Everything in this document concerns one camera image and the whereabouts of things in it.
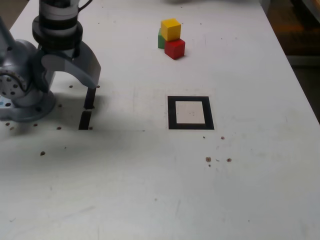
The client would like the yellow cube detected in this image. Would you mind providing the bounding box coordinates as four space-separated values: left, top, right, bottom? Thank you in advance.
160 18 182 42

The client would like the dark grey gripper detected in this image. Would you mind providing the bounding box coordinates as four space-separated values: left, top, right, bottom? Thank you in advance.
31 41 102 93

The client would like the red cube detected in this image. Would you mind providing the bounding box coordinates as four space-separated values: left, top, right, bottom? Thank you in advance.
164 37 186 61

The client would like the grey metal rail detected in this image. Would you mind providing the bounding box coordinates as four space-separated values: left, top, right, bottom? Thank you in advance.
286 54 320 66

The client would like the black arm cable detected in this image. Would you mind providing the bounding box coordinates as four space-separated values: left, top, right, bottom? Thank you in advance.
77 0 93 12

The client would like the brown wooden furniture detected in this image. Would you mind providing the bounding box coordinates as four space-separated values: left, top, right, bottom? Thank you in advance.
259 0 320 57

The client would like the green cube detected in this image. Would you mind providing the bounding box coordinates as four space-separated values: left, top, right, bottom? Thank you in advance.
157 27 166 50

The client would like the black tape square outline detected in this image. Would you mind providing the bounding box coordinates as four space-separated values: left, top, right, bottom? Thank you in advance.
167 95 215 131

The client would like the black tape strip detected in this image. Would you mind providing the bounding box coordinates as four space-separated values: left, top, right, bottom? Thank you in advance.
78 86 98 131

